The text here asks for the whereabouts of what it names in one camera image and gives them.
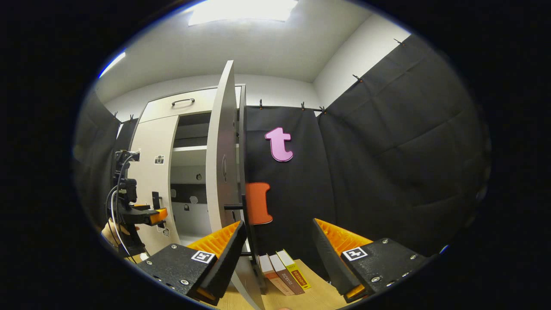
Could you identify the long ceiling light strip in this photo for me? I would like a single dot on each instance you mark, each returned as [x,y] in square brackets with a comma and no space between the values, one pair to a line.
[112,64]

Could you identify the white and orange box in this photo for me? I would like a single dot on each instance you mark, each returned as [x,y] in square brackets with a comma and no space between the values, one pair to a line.
[273,277]

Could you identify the wide ceiling light panel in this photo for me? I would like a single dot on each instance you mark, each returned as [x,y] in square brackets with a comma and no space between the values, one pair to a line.
[241,10]

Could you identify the white cabinet shelf board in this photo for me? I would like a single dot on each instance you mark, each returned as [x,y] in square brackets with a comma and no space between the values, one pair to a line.
[189,239]
[189,148]

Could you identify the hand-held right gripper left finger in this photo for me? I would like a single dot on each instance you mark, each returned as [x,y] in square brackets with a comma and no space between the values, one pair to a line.
[228,262]

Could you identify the white double-door shoe cabinet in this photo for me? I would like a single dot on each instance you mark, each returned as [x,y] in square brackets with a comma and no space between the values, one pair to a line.
[161,111]

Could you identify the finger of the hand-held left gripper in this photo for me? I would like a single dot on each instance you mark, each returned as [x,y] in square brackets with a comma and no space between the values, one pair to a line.
[157,216]

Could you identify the white cabinet door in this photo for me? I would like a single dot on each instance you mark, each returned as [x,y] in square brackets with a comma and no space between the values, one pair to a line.
[219,129]
[148,137]

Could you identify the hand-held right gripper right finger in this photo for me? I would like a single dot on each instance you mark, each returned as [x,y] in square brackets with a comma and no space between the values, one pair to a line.
[329,258]

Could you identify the yellow and white box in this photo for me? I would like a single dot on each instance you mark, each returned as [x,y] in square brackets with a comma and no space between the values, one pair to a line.
[297,271]

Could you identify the black backdrop cloth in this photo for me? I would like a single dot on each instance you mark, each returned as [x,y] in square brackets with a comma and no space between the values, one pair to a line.
[387,150]

